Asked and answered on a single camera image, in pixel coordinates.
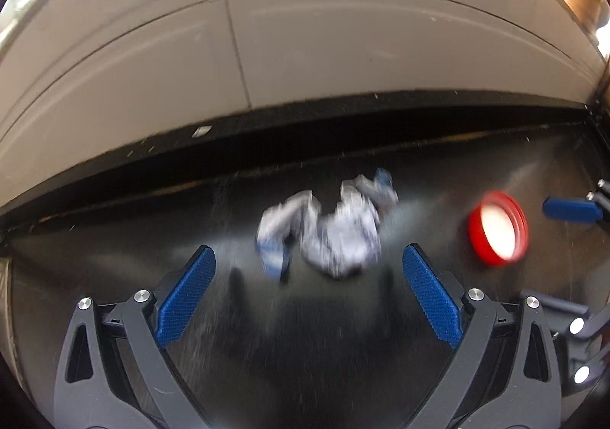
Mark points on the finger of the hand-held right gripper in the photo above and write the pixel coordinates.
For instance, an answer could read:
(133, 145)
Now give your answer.
(553, 303)
(569, 210)

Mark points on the white blue cloth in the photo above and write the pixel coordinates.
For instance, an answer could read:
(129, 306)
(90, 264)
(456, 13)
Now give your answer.
(343, 229)

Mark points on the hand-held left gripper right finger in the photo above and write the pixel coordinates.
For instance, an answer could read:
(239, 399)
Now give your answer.
(431, 298)

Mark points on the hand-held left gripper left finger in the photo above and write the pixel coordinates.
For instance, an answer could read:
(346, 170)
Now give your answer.
(183, 298)

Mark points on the small white scrap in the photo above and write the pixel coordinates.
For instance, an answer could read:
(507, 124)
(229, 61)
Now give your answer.
(202, 131)

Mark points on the red round lid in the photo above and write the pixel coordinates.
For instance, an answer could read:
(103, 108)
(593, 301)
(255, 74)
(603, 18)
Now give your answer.
(476, 238)

